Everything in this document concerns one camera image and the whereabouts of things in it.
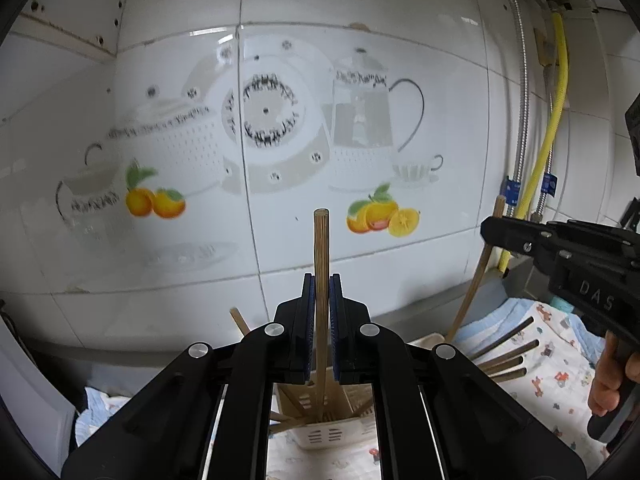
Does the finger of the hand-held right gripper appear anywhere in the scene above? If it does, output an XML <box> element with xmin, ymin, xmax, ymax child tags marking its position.
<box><xmin>480</xmin><ymin>214</ymin><xmax>562</xmax><ymax>262</ymax></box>

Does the yellow gas hose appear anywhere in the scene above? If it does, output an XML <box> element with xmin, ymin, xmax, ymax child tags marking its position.
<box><xmin>499</xmin><ymin>12</ymin><xmax>571</xmax><ymax>273</ymax></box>

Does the brown wooden chopstick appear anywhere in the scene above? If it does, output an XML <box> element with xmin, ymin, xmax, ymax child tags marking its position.
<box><xmin>276</xmin><ymin>384</ymin><xmax>307</xmax><ymax>417</ymax></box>
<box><xmin>270</xmin><ymin>414</ymin><xmax>304</xmax><ymax>436</ymax></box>
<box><xmin>444</xmin><ymin>195</ymin><xmax>507</xmax><ymax>343</ymax></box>
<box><xmin>312</xmin><ymin>208</ymin><xmax>331</xmax><ymax>421</ymax></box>

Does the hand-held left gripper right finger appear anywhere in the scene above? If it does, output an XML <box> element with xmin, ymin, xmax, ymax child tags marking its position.
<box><xmin>330</xmin><ymin>274</ymin><xmax>587</xmax><ymax>480</ymax></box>

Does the thin brown chopstick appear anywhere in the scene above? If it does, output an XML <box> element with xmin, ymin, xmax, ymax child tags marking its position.
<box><xmin>229</xmin><ymin>307</ymin><xmax>252</xmax><ymax>339</ymax></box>

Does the printed cartoon blanket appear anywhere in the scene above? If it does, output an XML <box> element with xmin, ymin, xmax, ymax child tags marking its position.
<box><xmin>75</xmin><ymin>297</ymin><xmax>619</xmax><ymax>480</ymax></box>

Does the beige plastic utensil holder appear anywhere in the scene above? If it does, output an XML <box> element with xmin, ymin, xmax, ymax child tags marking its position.
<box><xmin>270</xmin><ymin>332</ymin><xmax>447</xmax><ymax>453</ymax></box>

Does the row of wooden chopsticks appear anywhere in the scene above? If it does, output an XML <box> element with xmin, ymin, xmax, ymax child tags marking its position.
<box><xmin>470</xmin><ymin>316</ymin><xmax>541</xmax><ymax>386</ymax></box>

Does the white appliance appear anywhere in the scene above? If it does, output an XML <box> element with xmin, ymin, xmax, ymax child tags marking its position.
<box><xmin>0</xmin><ymin>305</ymin><xmax>77</xmax><ymax>463</ymax></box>

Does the person's right hand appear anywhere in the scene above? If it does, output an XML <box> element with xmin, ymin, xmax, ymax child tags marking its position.
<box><xmin>587</xmin><ymin>332</ymin><xmax>625</xmax><ymax>416</ymax></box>

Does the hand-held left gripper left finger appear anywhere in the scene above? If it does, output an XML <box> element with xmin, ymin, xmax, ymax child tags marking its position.
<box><xmin>60</xmin><ymin>274</ymin><xmax>316</xmax><ymax>480</ymax></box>

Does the braided metal hose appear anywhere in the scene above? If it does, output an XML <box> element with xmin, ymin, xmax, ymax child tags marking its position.
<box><xmin>487</xmin><ymin>0</ymin><xmax>532</xmax><ymax>206</ymax></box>
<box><xmin>534</xmin><ymin>172</ymin><xmax>559</xmax><ymax>224</ymax></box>

